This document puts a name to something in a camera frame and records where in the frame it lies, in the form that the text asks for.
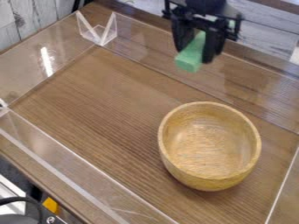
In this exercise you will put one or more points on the clear acrylic corner bracket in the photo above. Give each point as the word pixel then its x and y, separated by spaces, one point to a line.
pixel 100 35

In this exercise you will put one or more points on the clear acrylic enclosure wall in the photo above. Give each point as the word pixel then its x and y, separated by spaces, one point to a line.
pixel 84 105

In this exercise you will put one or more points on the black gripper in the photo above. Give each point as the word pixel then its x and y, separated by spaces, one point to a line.
pixel 214 16

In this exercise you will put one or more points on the brown wooden bowl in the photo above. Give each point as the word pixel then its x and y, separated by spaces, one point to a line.
pixel 209 145

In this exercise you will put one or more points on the yellow label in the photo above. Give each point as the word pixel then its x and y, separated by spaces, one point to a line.
pixel 50 205

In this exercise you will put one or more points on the green rectangular block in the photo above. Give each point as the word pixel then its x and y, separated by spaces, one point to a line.
pixel 188 58

